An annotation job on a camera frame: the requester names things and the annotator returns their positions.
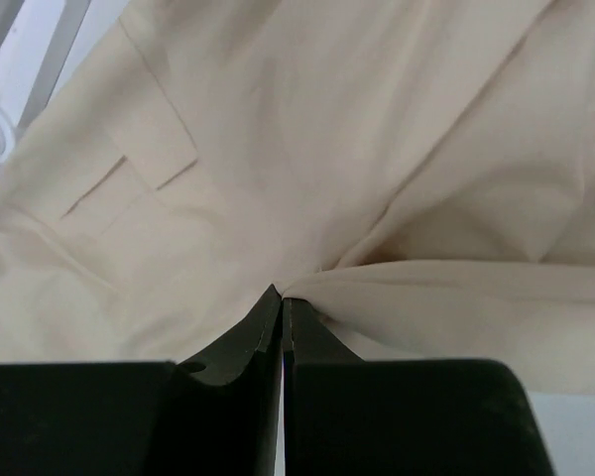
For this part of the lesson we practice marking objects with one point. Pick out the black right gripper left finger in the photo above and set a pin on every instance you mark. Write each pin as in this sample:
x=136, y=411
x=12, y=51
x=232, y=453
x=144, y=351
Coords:
x=211, y=414

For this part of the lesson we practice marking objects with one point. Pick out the white metal clothes rack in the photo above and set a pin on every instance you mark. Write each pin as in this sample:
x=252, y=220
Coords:
x=36, y=37

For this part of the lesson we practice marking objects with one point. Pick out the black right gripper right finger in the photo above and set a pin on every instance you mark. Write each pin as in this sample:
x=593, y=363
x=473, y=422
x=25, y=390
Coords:
x=348, y=416

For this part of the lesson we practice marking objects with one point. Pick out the beige trousers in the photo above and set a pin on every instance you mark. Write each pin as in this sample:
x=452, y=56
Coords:
x=422, y=172

